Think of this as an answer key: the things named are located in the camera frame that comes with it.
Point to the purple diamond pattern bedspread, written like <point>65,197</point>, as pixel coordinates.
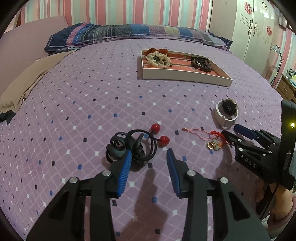
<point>63,127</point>

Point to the person's right hand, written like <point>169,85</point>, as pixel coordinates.
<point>283,198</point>

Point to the red string charm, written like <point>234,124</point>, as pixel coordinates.
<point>214,139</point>

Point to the white tray brick pattern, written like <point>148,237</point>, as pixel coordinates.
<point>186,67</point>

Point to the cream white scrunchie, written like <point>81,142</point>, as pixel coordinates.
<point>158,60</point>

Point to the dark cloth at bedside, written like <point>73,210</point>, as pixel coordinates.
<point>7,117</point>

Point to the silver desk lamp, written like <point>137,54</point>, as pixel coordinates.
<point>277,64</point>

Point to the pink headboard cushion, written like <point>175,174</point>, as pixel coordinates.
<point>23,45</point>

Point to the black earphones with cable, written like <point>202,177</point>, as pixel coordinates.
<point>131,141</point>

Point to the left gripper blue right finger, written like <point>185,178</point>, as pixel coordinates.
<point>233,217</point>

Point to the white wardrobe with decals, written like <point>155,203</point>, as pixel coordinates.
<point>253,33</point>

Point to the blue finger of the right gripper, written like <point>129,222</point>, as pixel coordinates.
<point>233,140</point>
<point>250,134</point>

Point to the white band smartwatch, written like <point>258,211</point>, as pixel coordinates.
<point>226,113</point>

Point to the tan folded blanket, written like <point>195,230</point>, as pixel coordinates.
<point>20,88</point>

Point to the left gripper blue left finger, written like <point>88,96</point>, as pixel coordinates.
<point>63,218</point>

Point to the wooden desk with drawers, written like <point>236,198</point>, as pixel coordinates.
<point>286,90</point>

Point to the blue patchwork long pillow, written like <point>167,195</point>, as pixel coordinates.
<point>83,34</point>

